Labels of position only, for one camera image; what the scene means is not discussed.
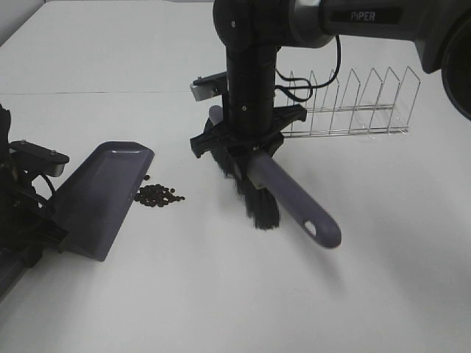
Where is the wire dish rack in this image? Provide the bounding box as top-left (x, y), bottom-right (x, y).
top-left (282, 67), bottom-right (421, 138)

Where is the purple dustpan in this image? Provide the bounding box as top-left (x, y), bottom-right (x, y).
top-left (0, 140), bottom-right (155, 291)

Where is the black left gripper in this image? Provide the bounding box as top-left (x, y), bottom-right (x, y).
top-left (7, 186), bottom-right (68, 268)

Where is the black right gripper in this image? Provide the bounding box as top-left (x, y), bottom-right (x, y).
top-left (190, 102), bottom-right (307, 159)

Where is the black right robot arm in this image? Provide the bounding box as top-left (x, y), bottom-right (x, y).
top-left (190, 1), bottom-right (470, 156)

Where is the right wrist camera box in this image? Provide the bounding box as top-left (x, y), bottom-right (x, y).
top-left (190, 72), bottom-right (227, 101)

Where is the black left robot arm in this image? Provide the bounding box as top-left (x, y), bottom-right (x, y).
top-left (1, 108), bottom-right (69, 268)

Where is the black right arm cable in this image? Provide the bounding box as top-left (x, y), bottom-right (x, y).
top-left (274, 35), bottom-right (341, 104)

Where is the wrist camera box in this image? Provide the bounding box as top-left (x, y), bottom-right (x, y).
top-left (190, 72), bottom-right (227, 101)
top-left (10, 140), bottom-right (70, 177)

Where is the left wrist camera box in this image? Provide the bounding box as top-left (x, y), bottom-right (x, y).
top-left (10, 140), bottom-right (70, 177)

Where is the pile of coffee beans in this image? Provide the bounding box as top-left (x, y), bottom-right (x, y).
top-left (134, 184), bottom-right (185, 207)

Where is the purple hand brush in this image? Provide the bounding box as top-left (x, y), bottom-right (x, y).
top-left (204, 106), bottom-right (341, 249)

